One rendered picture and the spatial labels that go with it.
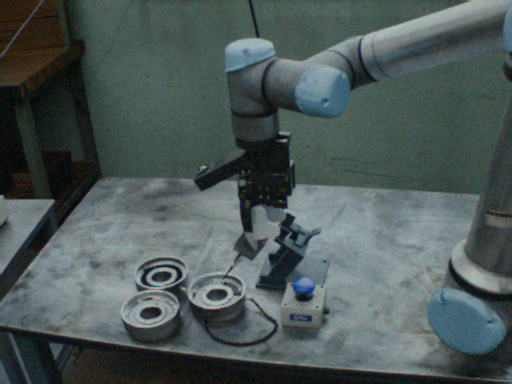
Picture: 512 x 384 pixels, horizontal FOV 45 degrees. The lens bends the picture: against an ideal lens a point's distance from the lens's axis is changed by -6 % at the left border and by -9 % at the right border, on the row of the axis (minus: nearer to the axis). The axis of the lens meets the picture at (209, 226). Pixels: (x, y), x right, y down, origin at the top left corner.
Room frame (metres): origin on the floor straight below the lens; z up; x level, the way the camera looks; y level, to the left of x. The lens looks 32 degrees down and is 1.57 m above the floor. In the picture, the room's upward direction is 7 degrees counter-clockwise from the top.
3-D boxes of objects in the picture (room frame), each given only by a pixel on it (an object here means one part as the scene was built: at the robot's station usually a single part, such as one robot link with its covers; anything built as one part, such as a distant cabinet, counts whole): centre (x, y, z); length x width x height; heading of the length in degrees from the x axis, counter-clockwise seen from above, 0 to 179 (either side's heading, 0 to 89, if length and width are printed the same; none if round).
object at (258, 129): (0.95, -0.09, 1.15); 0.08 x 0.08 x 0.05
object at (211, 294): (0.95, 0.00, 0.82); 0.10 x 0.10 x 0.04
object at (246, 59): (0.95, -0.10, 1.23); 0.09 x 0.08 x 0.11; 45
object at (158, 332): (0.92, 0.12, 0.82); 0.10 x 0.10 x 0.04
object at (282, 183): (0.95, -0.10, 1.07); 0.09 x 0.08 x 0.12; 69
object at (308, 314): (0.89, -0.15, 0.82); 0.08 x 0.07 x 0.05; 70
